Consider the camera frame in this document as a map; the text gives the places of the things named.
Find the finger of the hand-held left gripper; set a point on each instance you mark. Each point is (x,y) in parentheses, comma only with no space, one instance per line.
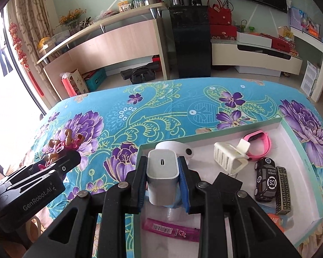
(67,157)
(64,168)

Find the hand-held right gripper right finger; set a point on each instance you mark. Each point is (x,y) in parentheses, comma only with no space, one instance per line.
(183,190)

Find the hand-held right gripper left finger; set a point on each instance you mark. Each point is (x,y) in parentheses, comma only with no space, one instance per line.
(137,188)

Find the brown and pink hair claw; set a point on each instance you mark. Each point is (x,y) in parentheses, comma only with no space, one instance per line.
(66,139)

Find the white charger plug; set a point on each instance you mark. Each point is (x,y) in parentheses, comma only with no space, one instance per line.
(161,172)

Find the pink barcode packet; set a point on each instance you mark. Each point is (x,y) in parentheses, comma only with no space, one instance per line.
(169,229)

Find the white smart watch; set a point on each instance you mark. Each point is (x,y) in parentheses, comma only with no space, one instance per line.
(167,146)

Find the white hair clip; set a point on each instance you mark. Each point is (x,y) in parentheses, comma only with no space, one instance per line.
(228,153)

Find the black toy car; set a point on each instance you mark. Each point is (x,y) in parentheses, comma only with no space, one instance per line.
(267,180)

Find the pink smart watch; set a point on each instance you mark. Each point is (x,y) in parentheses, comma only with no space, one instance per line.
(263,145)

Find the gold patterned slim box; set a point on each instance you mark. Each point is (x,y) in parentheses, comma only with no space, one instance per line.
(284,190)

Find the teal shallow cardboard box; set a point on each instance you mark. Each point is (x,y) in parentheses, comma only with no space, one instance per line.
(298,153)

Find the red paper bag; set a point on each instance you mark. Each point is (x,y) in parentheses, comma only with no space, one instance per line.
(70,86)

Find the floral printed blanket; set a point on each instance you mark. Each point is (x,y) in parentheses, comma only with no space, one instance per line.
(150,113)

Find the black exercise device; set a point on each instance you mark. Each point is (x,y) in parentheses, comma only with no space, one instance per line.
(140,75)

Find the red hanging ornament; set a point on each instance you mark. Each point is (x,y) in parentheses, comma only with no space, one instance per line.
(21,53)

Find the wooden bar counter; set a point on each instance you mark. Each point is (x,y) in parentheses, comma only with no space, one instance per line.
(110,43)

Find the yellow flower bouquet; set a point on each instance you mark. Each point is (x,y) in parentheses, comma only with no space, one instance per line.
(72,17)

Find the patterned curtain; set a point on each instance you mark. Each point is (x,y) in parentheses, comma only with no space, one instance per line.
(35,10)

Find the black water dispenser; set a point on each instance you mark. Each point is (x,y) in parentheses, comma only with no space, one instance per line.
(191,40)

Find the white television cabinet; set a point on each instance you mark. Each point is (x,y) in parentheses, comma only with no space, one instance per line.
(253,56)

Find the red gift box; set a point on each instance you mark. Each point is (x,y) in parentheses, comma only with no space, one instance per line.
(223,32)

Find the white flat box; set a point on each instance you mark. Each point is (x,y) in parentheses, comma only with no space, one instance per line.
(254,39)

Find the white calendar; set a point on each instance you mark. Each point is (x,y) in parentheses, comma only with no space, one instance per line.
(309,79)

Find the red patterned box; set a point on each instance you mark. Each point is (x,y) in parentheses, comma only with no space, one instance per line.
(284,43)

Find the red gift bag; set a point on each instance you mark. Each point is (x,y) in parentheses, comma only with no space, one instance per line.
(219,14)

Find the white side shelf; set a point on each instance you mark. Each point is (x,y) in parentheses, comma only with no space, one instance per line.
(320,48)

